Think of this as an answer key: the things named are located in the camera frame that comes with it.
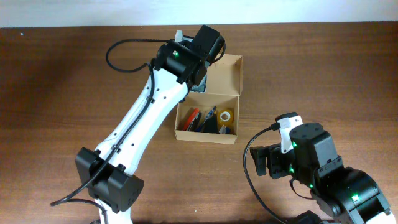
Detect cardboard box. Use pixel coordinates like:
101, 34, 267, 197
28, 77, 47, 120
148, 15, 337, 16
175, 54, 243, 144

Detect black binder clip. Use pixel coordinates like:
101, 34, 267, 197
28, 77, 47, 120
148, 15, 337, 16
203, 114, 218, 134

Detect red black stapler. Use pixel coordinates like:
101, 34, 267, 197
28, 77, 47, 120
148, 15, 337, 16
182, 108, 202, 131

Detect blue ballpoint pen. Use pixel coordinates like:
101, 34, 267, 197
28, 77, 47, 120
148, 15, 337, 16
195, 106, 216, 132

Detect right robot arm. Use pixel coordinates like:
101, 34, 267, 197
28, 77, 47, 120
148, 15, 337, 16
245, 123, 396, 223

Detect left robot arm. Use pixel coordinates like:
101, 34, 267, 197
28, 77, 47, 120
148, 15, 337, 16
75, 40, 213, 223

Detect yellow adhesive tape roll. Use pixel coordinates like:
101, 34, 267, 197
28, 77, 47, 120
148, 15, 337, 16
217, 109, 234, 127

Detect blue white staples box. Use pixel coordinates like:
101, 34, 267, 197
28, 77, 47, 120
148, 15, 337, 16
218, 125, 231, 134

